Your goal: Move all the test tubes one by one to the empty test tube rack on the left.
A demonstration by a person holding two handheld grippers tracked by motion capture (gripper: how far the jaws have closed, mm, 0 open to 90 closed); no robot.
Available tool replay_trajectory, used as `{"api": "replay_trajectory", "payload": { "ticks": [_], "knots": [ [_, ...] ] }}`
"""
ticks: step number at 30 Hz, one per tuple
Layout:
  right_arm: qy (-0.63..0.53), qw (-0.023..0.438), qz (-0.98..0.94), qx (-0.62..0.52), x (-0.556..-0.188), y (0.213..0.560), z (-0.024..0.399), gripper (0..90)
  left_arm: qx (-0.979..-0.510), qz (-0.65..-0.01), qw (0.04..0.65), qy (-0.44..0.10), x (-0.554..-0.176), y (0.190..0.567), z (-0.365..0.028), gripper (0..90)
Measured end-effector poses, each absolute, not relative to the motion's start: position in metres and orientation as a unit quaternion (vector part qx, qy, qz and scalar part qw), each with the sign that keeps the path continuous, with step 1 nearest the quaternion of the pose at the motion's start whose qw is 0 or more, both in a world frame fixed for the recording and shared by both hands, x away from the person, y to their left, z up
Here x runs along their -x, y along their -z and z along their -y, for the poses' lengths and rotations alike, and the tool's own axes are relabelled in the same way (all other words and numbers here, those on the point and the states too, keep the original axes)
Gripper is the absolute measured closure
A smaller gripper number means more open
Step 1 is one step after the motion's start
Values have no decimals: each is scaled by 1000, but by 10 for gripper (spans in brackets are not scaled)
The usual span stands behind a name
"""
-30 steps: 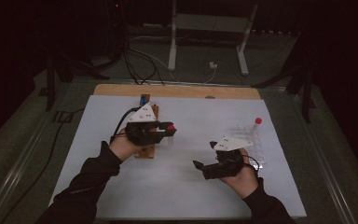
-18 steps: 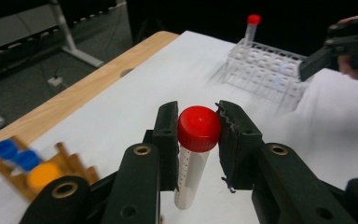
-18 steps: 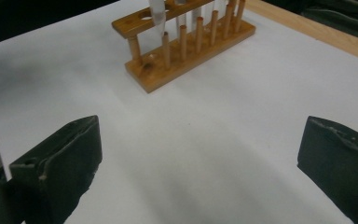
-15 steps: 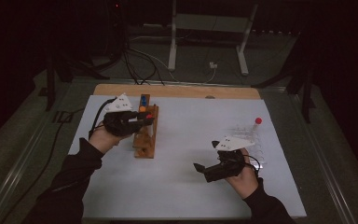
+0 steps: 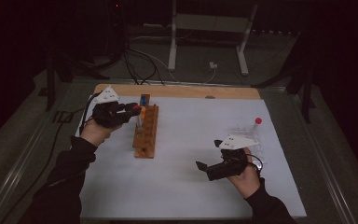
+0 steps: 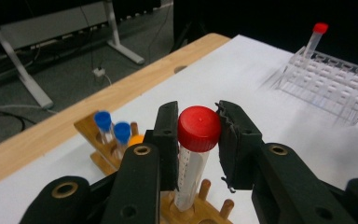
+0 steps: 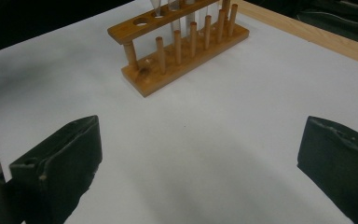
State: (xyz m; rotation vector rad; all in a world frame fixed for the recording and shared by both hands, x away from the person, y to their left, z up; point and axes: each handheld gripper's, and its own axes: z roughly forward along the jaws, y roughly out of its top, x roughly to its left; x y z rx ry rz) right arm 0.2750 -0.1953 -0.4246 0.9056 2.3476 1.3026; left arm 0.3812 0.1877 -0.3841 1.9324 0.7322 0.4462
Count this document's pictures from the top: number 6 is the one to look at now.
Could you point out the blue cap test tube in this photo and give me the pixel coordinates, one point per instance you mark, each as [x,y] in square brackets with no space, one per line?
[122,132]
[102,119]

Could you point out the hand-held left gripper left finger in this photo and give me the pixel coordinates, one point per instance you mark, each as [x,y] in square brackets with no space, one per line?
[164,149]

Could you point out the red cap test tube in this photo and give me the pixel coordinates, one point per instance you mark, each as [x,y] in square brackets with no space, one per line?
[320,28]
[199,129]

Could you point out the clear plastic tube rack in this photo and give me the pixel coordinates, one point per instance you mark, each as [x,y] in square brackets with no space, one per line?
[332,84]

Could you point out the white metal desk frame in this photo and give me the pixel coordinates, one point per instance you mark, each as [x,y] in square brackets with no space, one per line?
[43,28]

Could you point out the wooden test tube rack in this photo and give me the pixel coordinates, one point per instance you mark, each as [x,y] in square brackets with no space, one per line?
[85,128]

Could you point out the orange cap test tube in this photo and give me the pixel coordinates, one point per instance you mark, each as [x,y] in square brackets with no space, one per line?
[135,140]

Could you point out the white table cover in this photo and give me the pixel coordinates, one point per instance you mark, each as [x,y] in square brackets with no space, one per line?
[245,71]

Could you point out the white plug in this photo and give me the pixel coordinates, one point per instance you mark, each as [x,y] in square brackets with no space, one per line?
[99,72]

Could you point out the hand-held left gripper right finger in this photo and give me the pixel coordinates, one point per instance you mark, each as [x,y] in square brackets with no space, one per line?
[242,149]

